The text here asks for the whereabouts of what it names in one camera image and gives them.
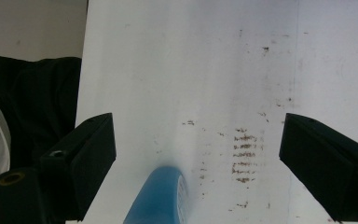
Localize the blue plastic bottle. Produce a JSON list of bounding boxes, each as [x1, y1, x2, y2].
[[122, 165, 190, 224]]

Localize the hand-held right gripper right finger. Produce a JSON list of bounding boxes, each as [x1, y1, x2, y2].
[[278, 112, 358, 223]]

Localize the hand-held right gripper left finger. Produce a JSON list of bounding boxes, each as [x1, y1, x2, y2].
[[38, 112, 117, 222]]

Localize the black cloth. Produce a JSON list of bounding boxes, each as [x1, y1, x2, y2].
[[0, 55, 83, 171]]

